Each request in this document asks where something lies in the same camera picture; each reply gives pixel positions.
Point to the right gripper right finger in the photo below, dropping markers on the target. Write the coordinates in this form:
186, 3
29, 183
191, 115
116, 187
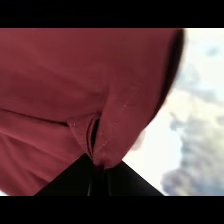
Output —
130, 181

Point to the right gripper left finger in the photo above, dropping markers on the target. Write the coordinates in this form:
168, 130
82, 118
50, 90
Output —
70, 181

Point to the red shirt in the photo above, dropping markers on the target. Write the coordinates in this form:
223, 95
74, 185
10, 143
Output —
66, 83

